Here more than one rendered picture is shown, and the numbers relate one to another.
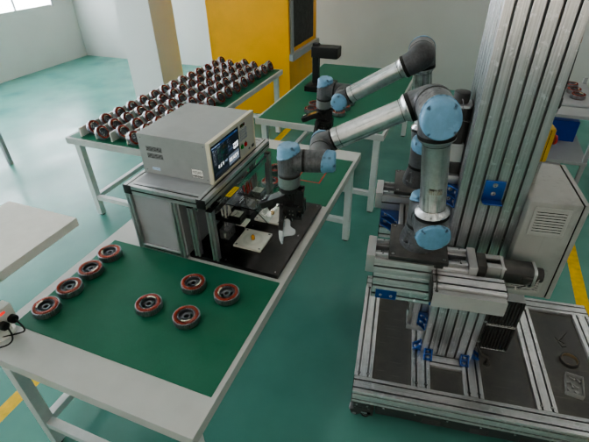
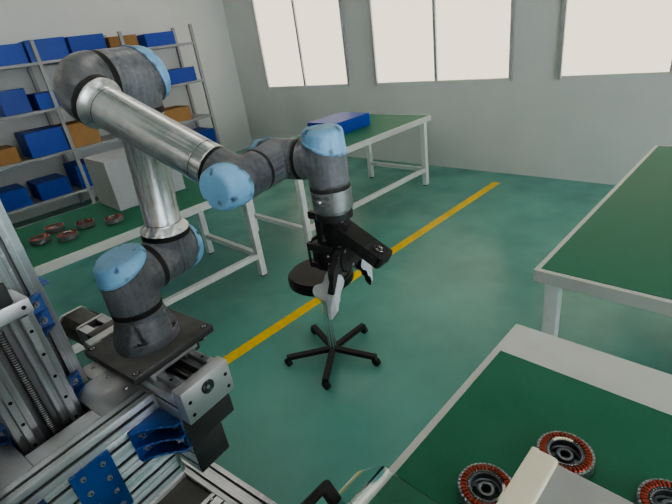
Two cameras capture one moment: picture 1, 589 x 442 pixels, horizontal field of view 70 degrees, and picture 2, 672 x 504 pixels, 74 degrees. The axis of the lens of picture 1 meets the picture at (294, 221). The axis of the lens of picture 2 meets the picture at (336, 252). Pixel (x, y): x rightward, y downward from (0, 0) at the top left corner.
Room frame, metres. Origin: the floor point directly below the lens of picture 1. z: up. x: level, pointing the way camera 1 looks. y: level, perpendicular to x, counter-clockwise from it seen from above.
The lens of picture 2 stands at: (1.98, 0.35, 1.65)
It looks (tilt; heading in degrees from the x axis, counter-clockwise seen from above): 26 degrees down; 205
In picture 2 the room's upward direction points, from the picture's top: 8 degrees counter-clockwise
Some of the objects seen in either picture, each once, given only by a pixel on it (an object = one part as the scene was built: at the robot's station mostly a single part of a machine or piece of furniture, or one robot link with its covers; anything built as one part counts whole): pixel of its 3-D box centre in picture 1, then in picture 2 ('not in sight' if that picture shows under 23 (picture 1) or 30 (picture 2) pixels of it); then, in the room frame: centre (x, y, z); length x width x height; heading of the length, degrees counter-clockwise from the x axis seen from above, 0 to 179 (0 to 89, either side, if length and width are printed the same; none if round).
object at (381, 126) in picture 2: not in sight; (341, 172); (-2.09, -1.38, 0.37); 1.90 x 0.90 x 0.75; 158
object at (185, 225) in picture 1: (217, 195); not in sight; (1.92, 0.40, 0.92); 0.66 x 0.01 x 0.30; 158
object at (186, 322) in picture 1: (186, 317); (564, 456); (1.21, 0.45, 0.77); 0.11 x 0.11 x 0.04
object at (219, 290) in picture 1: (226, 294); (486, 490); (1.34, 0.30, 0.77); 0.11 x 0.11 x 0.04
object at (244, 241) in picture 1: (252, 239); not in sight; (1.72, 0.21, 0.78); 0.15 x 0.15 x 0.01; 68
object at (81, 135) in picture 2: not in sight; (78, 133); (-2.18, -4.97, 0.92); 0.40 x 0.36 x 0.28; 68
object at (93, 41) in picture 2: not in sight; (82, 46); (-2.56, -4.81, 1.89); 0.42 x 0.42 x 0.22; 68
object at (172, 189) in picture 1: (202, 164); not in sight; (1.95, 0.46, 1.09); 0.68 x 0.44 x 0.05; 158
